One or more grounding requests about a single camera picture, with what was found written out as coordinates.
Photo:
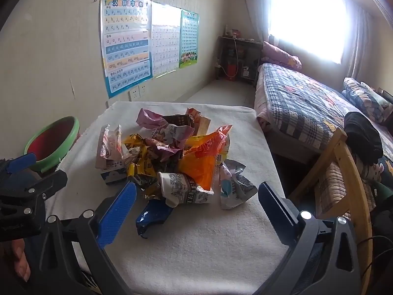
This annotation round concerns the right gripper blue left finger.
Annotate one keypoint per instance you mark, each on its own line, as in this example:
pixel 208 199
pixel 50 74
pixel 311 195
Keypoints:
pixel 116 211

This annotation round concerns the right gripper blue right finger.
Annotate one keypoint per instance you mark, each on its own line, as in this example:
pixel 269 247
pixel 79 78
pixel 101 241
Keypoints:
pixel 281 213

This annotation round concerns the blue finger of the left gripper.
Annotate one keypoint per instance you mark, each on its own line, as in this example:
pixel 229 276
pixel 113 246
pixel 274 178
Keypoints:
pixel 17 165

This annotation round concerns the grey white snack bag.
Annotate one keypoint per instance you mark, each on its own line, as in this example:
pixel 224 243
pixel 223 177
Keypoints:
pixel 236 189

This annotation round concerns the yellow snack wrapper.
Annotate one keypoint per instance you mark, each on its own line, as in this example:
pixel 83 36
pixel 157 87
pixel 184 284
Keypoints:
pixel 143 161

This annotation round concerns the white strawberry snack wrapper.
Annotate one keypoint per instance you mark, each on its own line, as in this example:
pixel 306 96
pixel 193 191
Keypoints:
pixel 110 147

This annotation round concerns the paper cup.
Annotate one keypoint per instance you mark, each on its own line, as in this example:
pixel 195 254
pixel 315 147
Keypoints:
pixel 178 189

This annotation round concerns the purple snack bag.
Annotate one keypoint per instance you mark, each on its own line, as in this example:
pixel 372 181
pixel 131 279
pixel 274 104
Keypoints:
pixel 169 140

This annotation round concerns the orange snack wrapper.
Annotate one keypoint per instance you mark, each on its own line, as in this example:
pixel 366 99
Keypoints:
pixel 199 161

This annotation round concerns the pink wrapper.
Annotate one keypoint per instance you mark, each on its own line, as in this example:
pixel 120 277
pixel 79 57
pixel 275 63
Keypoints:
pixel 150 120

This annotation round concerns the brown chocolate wrapper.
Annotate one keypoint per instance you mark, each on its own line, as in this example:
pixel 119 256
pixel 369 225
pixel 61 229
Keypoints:
pixel 181 120

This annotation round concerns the green red trash bin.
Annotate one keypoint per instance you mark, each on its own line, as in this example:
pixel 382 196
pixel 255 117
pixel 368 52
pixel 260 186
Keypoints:
pixel 52 143

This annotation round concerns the person's left hand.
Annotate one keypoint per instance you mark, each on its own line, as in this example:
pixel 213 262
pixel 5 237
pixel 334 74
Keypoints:
pixel 20 261

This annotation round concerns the dark blue wrapper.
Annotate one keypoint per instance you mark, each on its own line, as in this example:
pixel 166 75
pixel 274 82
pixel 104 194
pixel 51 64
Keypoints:
pixel 156 212

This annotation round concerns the white towel table cover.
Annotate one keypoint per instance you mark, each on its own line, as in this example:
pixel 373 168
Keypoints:
pixel 200 249

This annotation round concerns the wooden chair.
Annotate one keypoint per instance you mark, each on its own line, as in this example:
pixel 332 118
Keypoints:
pixel 354 202

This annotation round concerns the bed with plaid quilt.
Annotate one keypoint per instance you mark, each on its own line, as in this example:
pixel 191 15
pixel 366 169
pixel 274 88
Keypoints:
pixel 299 115

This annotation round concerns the black garment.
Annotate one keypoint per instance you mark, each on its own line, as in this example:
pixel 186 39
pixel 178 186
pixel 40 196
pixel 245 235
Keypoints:
pixel 363 138

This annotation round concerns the blue floral pillow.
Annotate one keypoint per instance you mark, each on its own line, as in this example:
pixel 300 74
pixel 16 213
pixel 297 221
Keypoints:
pixel 364 100

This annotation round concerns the red bucket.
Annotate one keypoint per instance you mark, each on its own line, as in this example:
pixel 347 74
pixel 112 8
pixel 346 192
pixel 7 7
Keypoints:
pixel 231 71

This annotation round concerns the dark metal shelf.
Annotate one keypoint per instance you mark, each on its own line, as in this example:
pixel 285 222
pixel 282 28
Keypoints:
pixel 246 53

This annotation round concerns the white wall socket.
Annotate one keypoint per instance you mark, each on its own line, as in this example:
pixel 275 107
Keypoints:
pixel 134 93

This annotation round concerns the pinyin alphabet wall poster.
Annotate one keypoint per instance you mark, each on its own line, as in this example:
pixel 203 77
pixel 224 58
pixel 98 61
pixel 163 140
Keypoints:
pixel 125 41

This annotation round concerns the white table wall poster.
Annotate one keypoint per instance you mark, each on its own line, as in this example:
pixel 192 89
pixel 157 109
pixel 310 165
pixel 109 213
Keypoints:
pixel 165 38

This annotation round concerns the green multiplication wall poster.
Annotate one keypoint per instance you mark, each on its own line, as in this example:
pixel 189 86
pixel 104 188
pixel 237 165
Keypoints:
pixel 188 47

